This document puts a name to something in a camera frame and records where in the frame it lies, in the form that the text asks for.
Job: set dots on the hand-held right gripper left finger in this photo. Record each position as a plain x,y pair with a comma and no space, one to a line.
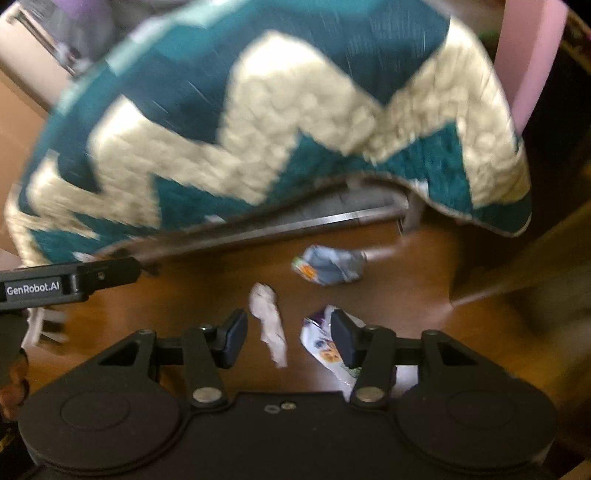
233,337

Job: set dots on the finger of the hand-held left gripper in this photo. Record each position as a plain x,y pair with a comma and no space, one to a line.
111,273

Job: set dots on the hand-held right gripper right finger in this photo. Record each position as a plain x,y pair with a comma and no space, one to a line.
345,337

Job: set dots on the white pie print snack wrapper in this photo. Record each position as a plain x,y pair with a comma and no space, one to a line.
318,346

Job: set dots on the person's left hand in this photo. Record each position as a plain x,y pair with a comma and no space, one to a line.
14,383

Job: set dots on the white plastic object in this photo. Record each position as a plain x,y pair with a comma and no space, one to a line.
46,325

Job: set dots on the crumpled grey tissue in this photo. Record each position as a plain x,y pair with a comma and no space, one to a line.
270,323

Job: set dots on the blue-grey orange crumpled wrapper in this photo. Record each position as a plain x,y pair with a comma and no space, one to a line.
330,265

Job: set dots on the teal cream zigzag quilt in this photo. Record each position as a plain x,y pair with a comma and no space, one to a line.
277,129

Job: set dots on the metal bed frame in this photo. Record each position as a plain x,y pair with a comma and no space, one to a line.
286,221

